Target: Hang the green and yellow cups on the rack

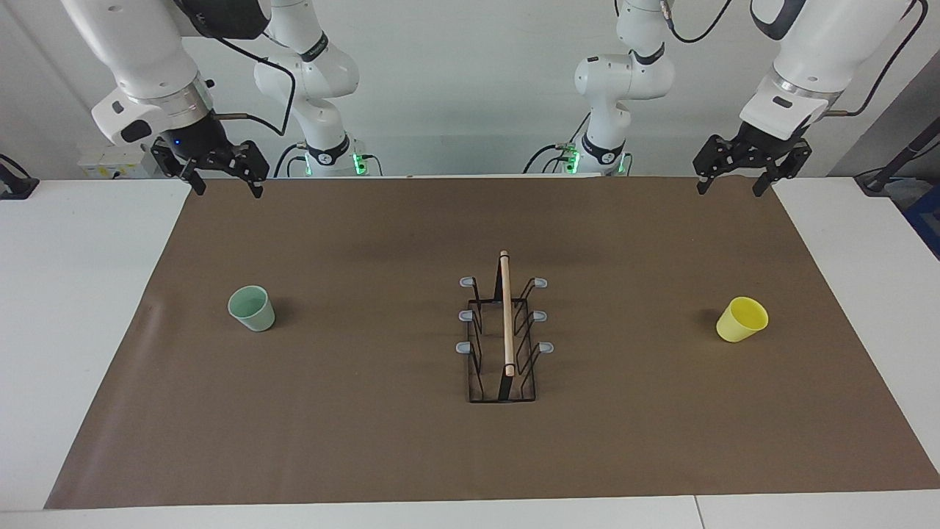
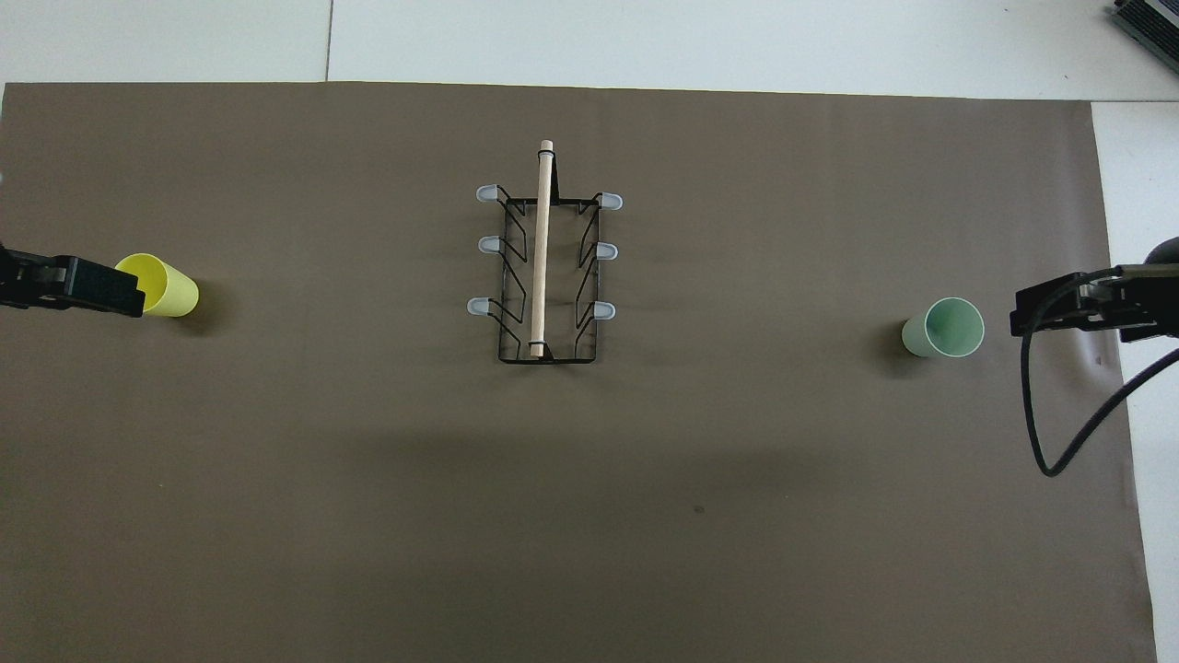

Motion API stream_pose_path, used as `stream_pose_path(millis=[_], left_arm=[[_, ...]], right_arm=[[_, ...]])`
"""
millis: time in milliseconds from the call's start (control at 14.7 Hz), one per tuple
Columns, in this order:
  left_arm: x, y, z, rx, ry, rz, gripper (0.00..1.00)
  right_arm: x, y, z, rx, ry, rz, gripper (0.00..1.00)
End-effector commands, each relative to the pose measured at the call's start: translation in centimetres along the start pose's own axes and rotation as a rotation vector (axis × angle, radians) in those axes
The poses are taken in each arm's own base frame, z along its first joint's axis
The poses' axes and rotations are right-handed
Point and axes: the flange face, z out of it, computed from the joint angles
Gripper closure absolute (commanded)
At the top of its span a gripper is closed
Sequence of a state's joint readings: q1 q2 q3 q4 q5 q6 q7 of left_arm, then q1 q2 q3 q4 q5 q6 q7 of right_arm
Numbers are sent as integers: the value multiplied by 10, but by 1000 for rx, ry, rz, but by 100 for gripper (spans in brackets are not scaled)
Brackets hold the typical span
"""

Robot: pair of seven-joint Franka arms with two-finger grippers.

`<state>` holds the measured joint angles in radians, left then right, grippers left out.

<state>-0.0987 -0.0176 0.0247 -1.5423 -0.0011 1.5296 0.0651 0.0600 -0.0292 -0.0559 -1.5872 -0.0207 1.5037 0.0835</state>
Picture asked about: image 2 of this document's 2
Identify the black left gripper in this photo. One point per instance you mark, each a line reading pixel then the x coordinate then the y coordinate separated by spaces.
pixel 32 281

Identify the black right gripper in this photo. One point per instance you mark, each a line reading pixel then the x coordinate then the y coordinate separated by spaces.
pixel 1142 304

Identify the yellow plastic cup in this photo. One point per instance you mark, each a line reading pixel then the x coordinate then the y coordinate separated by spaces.
pixel 170 287

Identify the light green plastic cup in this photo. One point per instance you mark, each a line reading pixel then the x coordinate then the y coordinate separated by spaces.
pixel 949 330

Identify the grey ribbed device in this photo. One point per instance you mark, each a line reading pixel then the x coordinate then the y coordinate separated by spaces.
pixel 1151 23

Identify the brown paper table mat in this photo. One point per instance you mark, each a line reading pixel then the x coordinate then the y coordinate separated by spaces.
pixel 368 460

